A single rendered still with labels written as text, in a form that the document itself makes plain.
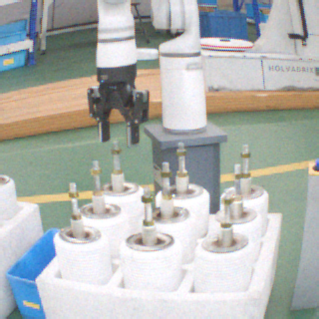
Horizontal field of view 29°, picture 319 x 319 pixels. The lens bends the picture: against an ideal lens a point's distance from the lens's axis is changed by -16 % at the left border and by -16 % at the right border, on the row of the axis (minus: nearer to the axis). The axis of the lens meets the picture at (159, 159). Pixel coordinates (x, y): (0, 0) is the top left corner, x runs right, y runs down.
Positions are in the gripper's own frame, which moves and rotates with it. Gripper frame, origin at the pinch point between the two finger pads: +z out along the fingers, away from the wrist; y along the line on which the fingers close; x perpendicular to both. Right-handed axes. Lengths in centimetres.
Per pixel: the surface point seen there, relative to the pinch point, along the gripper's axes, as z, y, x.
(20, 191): 36, -77, 30
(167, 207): 7.7, 16.4, -6.8
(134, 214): 13.4, 4.3, -1.8
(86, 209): 9.3, 3.1, -12.8
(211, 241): 9.1, 29.2, -12.1
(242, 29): 21, -213, 382
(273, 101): 33, -67, 174
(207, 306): 17.9, 34.0, -18.9
